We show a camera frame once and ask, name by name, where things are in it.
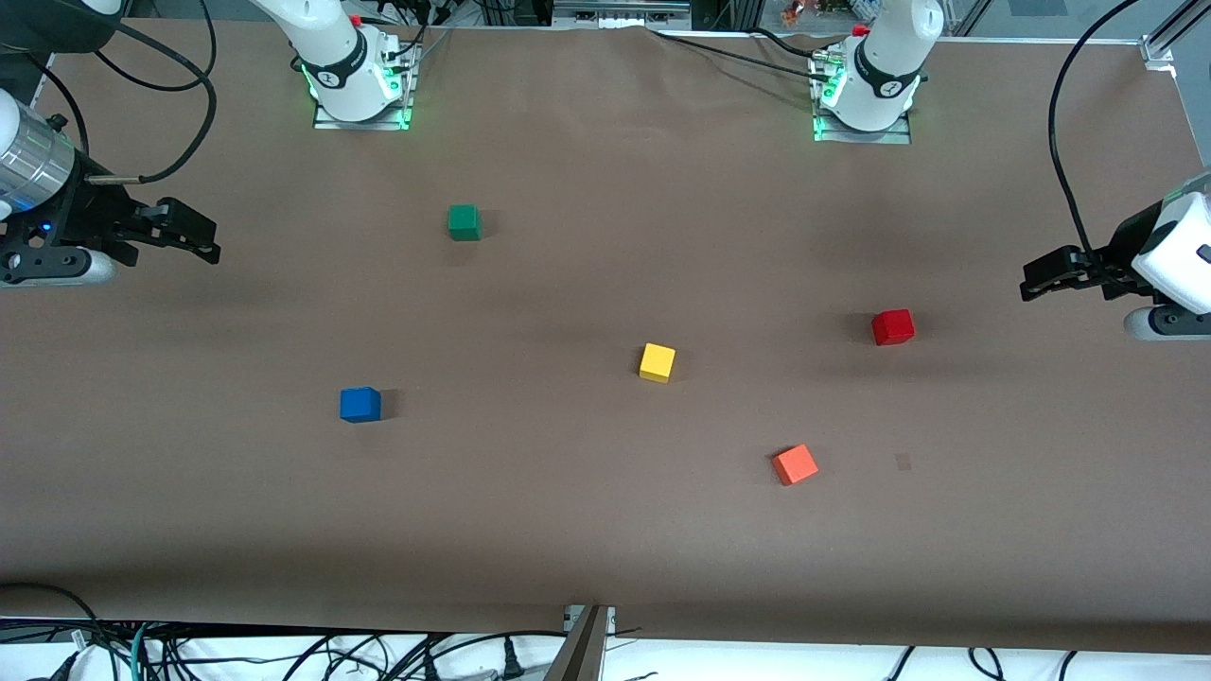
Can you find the yellow wooden block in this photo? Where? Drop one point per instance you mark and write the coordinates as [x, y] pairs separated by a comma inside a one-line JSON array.
[[657, 362]]

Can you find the blue wooden block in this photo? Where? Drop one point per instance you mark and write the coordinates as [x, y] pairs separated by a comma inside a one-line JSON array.
[[359, 405]]

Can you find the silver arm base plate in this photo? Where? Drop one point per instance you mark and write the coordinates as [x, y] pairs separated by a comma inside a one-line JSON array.
[[402, 113], [899, 135]]

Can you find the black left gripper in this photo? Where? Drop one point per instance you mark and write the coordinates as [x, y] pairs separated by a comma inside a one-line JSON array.
[[1114, 253]]

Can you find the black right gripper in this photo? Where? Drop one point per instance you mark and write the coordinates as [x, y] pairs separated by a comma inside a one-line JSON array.
[[87, 216]]

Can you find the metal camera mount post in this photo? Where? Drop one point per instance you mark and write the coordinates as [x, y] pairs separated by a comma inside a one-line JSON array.
[[582, 653]]

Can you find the aluminium frame profile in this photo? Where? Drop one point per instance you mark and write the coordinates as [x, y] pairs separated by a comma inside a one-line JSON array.
[[1173, 33]]

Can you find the grey power strip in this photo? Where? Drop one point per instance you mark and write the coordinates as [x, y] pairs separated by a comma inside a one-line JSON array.
[[620, 11]]

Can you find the green wooden block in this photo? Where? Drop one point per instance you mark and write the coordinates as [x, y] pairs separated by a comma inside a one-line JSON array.
[[464, 222]]

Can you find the red wooden block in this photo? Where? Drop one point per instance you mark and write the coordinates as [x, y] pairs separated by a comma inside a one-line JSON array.
[[892, 327]]

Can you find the brown paper table cover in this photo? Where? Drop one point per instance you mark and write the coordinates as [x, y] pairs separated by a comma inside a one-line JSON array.
[[568, 530]]

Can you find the orange wooden block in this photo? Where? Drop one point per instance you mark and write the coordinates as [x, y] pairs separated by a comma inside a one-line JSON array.
[[795, 464]]

